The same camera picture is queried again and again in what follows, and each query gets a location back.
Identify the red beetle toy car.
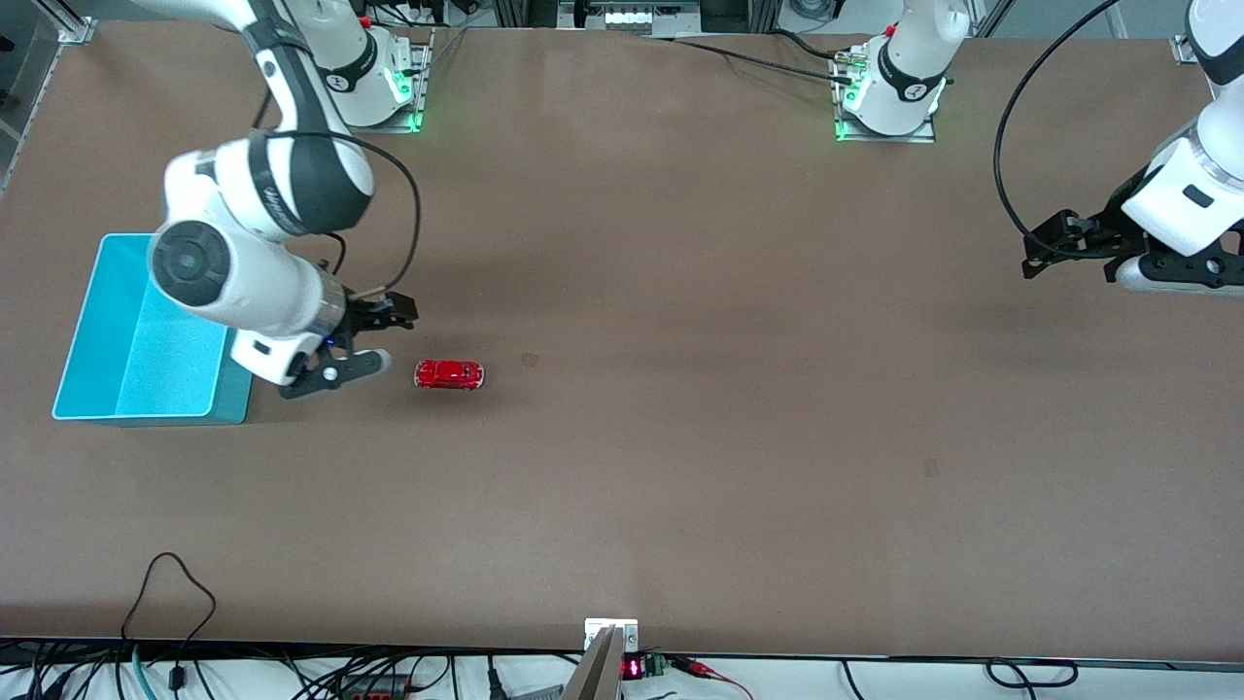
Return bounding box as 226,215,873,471
414,359,486,393

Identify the blue plastic box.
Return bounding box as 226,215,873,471
52,233,256,427

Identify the metal box with white lights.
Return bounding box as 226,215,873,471
557,0,703,38

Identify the orange black power strip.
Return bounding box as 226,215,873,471
335,674,414,700

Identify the red clip lead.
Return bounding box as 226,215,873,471
671,656,754,700

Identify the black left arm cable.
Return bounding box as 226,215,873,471
993,0,1123,256

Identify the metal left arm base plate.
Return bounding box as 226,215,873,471
831,44,939,144

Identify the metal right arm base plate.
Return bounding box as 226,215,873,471
323,27,433,134

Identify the long black table cable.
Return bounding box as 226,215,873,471
637,35,856,85

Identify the thin black looped cable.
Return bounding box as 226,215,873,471
121,552,217,693

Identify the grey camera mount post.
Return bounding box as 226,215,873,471
562,619,639,700

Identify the black coiled cable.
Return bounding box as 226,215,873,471
985,658,1080,688

